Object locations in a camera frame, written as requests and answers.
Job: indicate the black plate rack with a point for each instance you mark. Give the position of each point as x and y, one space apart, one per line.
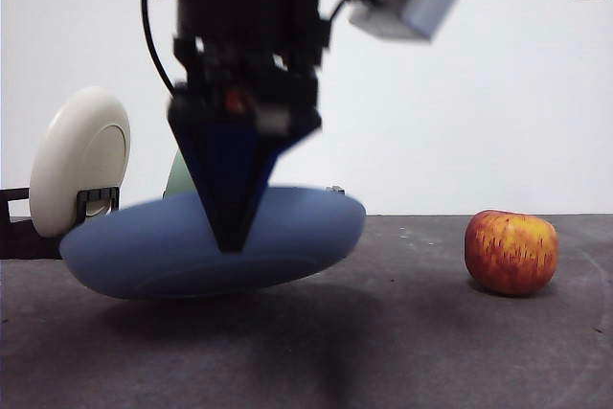
19 241

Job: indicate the green plate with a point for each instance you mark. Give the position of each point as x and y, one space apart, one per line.
179 179

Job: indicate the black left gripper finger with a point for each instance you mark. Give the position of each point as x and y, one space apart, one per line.
282 143

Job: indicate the cream plate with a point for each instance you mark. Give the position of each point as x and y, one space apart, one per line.
72 155

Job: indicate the red yellow apple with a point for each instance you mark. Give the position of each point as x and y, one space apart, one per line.
511 253

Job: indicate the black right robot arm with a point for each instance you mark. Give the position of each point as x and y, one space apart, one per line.
249 21

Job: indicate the blue plate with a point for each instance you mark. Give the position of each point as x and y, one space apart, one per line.
143 246

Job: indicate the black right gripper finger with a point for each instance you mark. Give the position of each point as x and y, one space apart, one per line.
222 179

